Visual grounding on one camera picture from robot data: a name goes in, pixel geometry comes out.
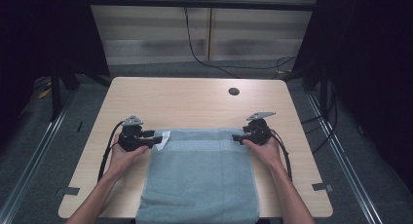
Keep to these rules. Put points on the grey-blue terry towel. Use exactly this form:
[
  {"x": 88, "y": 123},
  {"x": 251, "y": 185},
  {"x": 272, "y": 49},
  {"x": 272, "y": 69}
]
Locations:
[{"x": 199, "y": 178}]

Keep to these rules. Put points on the metal floor rail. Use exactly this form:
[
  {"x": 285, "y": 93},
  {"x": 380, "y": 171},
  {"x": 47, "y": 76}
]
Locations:
[
  {"x": 347, "y": 165},
  {"x": 32, "y": 165}
]

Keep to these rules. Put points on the dark curtain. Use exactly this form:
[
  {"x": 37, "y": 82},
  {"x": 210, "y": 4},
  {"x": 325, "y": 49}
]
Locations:
[
  {"x": 42, "y": 32},
  {"x": 367, "y": 71}
]

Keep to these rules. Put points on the person's left hand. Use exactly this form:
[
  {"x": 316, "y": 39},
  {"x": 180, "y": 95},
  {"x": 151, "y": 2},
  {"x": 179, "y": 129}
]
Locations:
[{"x": 125, "y": 160}]

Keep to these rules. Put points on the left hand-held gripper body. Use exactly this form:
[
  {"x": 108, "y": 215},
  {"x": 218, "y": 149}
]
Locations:
[{"x": 130, "y": 138}]

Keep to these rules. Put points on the yellow floor object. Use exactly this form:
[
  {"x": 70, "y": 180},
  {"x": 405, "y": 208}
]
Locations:
[{"x": 44, "y": 93}]

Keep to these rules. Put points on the black horizontal frame bar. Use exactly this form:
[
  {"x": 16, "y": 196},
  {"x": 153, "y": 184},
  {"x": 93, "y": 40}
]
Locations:
[{"x": 201, "y": 4}]

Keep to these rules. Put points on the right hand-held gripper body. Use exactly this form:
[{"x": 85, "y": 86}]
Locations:
[{"x": 259, "y": 133}]

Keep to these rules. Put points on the person's right hand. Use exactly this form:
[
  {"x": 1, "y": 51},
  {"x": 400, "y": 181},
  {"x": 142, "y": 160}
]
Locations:
[{"x": 264, "y": 154}]

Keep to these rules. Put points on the grey tape piece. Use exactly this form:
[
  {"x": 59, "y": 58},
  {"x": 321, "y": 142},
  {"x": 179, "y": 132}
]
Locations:
[
  {"x": 68, "y": 191},
  {"x": 322, "y": 186}
]

